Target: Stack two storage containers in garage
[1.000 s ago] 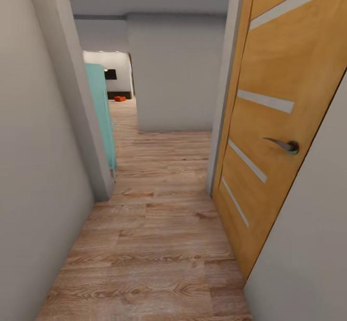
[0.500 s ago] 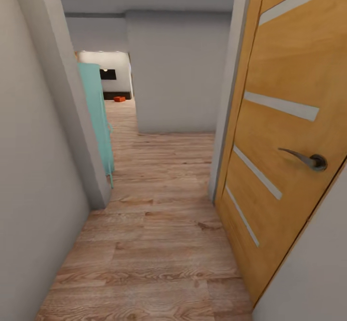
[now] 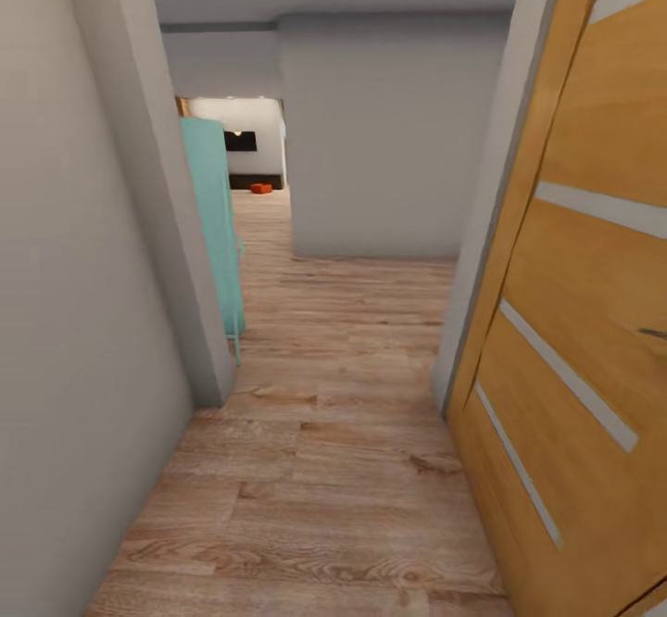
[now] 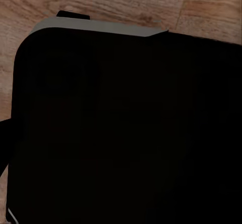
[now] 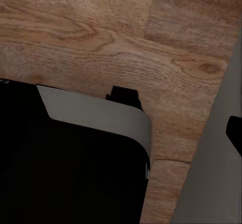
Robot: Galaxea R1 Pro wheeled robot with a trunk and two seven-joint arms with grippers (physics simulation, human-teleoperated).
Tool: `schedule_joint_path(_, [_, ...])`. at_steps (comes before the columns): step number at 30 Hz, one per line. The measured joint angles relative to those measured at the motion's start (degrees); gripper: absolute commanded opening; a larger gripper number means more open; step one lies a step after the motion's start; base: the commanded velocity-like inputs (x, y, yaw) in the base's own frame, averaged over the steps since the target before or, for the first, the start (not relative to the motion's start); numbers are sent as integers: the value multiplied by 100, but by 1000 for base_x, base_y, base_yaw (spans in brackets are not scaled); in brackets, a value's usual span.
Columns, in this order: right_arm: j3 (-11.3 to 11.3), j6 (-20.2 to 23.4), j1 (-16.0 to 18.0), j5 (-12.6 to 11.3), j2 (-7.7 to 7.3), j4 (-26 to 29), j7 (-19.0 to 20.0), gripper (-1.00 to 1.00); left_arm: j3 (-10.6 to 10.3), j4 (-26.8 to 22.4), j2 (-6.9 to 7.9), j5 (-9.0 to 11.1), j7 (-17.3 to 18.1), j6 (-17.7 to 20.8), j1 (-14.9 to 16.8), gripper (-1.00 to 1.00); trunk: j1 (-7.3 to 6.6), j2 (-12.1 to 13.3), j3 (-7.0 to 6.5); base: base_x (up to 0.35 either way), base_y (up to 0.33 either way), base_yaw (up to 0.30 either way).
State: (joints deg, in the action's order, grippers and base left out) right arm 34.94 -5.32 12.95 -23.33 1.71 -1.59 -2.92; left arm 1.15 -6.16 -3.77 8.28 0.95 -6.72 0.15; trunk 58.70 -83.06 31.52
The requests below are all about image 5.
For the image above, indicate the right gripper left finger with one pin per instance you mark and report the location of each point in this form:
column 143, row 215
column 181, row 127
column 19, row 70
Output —
column 12, row 132

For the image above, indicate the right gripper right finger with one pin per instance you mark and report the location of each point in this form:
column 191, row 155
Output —
column 234, row 132

